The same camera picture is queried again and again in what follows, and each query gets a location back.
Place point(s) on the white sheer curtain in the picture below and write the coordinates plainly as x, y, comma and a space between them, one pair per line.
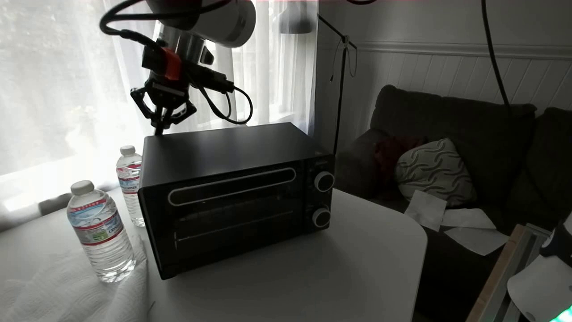
64, 93

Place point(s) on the white table with black leg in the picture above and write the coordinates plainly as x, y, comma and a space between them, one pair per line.
363, 268

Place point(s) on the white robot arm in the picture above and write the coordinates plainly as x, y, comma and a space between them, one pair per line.
186, 23

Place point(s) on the black toaster oven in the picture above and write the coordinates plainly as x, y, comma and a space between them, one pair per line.
216, 193

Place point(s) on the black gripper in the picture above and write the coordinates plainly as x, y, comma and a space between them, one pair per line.
165, 96

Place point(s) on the white paper on sofa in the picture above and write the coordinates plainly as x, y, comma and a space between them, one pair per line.
468, 227

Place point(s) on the grey sofa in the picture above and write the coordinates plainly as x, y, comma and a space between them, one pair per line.
518, 157

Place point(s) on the patterned grey cushion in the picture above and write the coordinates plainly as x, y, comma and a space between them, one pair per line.
434, 168

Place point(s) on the clear water bottle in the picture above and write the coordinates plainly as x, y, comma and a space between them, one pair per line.
127, 171
100, 230

